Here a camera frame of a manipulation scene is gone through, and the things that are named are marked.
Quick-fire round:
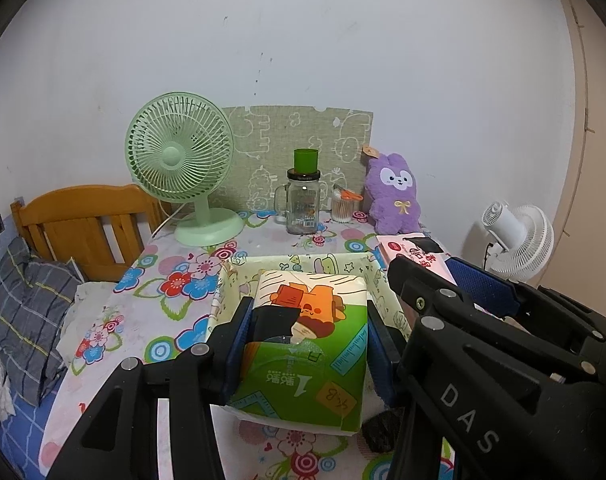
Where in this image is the green plastic cup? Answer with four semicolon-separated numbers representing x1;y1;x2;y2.
293;148;320;173

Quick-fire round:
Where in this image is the green printed mat board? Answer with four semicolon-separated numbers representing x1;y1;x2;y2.
218;105;375;213

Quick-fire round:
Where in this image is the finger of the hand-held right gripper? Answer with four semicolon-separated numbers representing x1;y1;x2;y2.
387;254;606;480
445;256;601;368

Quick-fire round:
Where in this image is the white fan power cable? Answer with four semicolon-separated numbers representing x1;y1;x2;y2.
153;204;185;237

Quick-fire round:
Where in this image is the pink tissue packet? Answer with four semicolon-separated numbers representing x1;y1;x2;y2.
375;232;465;321

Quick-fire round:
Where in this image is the green orange tissue pack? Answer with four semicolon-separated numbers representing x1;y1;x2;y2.
225;270;370;436

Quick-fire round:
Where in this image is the purple plush bunny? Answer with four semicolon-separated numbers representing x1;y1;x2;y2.
363;146;425;235

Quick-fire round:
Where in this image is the cotton swab container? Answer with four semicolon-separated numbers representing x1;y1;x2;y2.
331;195;356;223

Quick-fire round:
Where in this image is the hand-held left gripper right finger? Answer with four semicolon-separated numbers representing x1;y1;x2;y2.
365;310;409;408

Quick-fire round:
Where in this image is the beige wooden panel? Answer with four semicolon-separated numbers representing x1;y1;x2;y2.
553;0;606;293

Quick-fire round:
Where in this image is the white desk fan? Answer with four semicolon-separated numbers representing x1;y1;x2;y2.
480;201;555;281

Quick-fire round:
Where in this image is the green desk fan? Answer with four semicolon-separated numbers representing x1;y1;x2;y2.
124;91;245;247

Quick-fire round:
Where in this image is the blue checked bedsheet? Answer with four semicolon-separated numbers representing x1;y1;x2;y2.
0;245;64;466

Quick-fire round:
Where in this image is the dark cloth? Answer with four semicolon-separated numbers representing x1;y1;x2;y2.
361;406;410;454

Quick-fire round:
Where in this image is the wooden bed headboard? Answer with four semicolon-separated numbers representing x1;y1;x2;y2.
10;184;173;283

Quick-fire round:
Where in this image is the yellow printed fabric storage box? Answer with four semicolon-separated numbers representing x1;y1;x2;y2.
205;252;416;421

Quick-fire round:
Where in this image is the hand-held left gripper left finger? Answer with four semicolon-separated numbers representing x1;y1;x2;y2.
58;296;256;480

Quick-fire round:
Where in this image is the floral tablecloth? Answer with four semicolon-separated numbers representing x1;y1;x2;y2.
39;210;464;480

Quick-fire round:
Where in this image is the grey plaid pillow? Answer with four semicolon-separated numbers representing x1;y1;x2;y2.
0;236;84;407

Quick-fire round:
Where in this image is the glass jar mug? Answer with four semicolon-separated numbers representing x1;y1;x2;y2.
274;169;323;236

